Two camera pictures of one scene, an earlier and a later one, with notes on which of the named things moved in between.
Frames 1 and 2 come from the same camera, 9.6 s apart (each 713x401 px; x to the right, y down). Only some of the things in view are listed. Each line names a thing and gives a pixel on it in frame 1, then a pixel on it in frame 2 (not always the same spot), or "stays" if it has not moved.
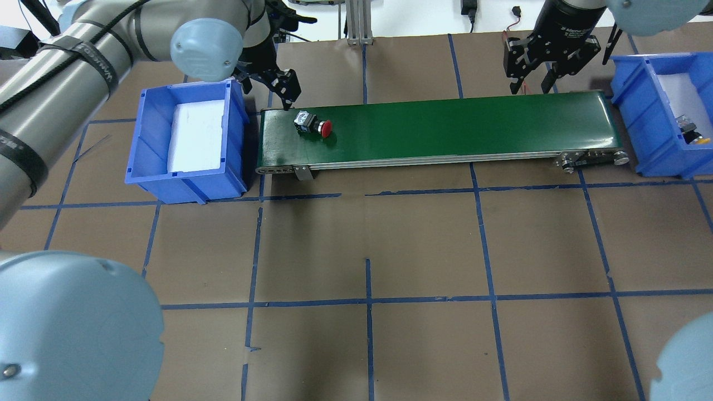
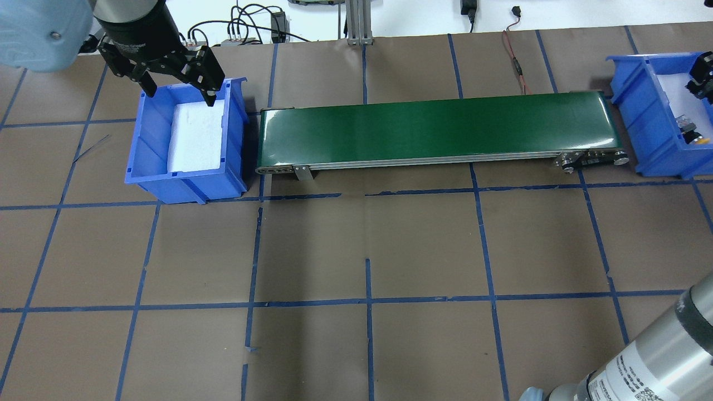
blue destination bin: x=657 y=148 stays
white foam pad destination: x=685 y=99 stays
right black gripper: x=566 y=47 to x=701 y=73
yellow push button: x=689 y=131 stays
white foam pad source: x=196 y=137 stays
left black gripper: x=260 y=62 to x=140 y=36
